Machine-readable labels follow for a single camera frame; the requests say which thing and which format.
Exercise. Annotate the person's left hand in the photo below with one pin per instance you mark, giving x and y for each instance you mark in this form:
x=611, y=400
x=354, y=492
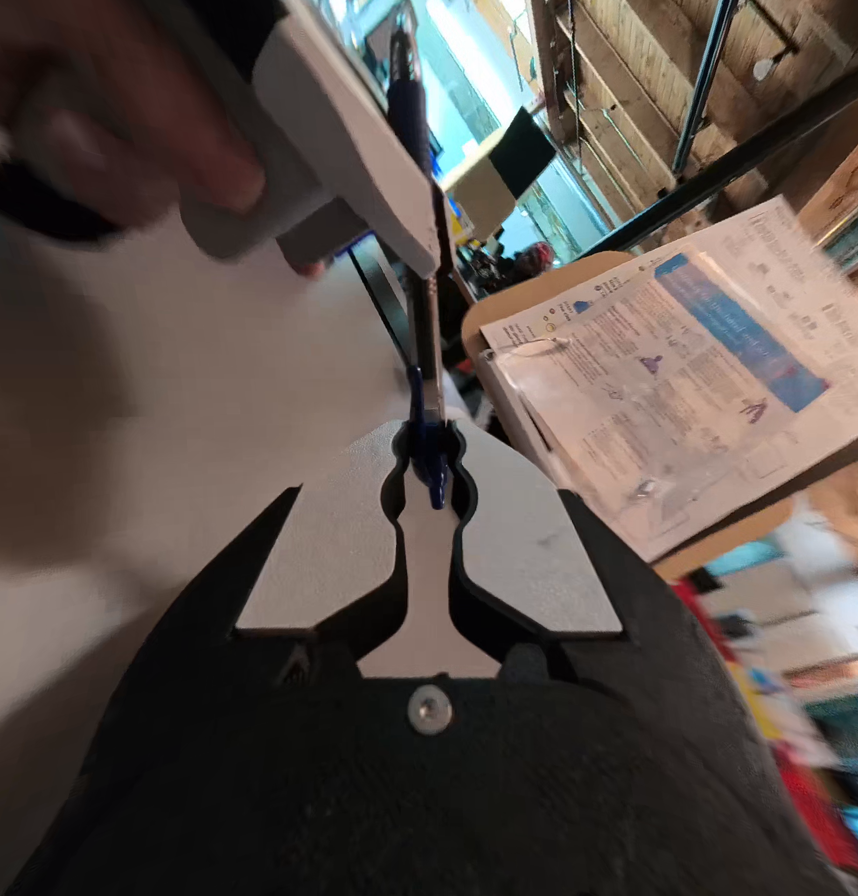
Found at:
x=121, y=105

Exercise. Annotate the black and tan board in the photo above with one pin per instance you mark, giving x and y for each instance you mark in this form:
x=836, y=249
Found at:
x=523, y=150

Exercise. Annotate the wooden document stand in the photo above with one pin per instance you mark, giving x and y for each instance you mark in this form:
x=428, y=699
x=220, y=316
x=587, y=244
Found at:
x=541, y=283

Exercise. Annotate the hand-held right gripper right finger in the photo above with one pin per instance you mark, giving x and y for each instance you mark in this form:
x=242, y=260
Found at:
x=534, y=553

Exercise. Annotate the printed paper sheets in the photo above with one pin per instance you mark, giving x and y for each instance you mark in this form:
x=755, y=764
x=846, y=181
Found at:
x=681, y=392

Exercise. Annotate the black metal beam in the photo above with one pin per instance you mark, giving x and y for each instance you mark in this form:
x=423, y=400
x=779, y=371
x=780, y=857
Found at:
x=723, y=164

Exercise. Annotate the blue pen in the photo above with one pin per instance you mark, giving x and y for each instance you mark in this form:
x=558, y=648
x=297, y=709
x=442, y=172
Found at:
x=427, y=350

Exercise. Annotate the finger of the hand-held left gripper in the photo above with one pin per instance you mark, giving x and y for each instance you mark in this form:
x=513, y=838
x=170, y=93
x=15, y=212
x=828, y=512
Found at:
x=324, y=241
x=345, y=140

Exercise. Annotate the black desk panel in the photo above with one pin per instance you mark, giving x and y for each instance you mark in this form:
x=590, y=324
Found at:
x=383, y=294

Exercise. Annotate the grey desk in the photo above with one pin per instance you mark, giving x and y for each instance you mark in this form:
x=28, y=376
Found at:
x=226, y=364

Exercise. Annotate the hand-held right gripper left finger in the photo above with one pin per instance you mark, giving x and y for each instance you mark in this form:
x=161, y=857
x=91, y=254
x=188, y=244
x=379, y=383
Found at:
x=324, y=546

